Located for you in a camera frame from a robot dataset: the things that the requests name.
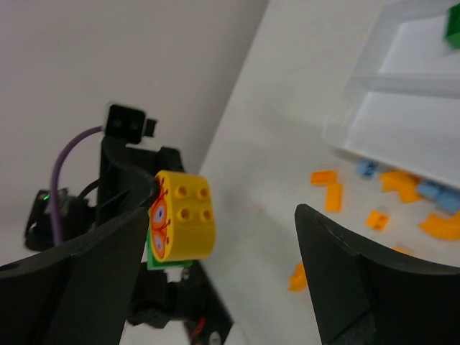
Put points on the green plate brick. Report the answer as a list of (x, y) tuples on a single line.
[(161, 264)]

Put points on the orange L-shaped brick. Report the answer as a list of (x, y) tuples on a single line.
[(334, 189)]

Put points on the small orange square brick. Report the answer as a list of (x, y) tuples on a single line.
[(377, 220)]

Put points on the orange curved piece middle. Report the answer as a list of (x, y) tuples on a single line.
[(445, 229)]

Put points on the orange curved piece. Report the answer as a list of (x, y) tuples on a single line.
[(445, 229), (404, 183)]

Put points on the tiny orange brick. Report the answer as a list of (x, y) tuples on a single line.
[(403, 250)]

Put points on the light blue brick left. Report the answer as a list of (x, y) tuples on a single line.
[(367, 168)]

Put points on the orange curved piece lone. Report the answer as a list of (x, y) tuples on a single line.
[(298, 281)]

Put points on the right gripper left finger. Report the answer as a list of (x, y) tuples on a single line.
[(78, 292)]

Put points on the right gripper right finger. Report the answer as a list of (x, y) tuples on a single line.
[(365, 293)]

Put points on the white divided sorting tray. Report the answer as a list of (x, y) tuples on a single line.
[(403, 94)]

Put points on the green small square brick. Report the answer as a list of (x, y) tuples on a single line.
[(451, 33)]

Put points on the yellow butterfly rounded brick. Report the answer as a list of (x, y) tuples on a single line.
[(182, 226)]

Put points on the orange curved piece upper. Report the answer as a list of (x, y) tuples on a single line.
[(404, 183)]

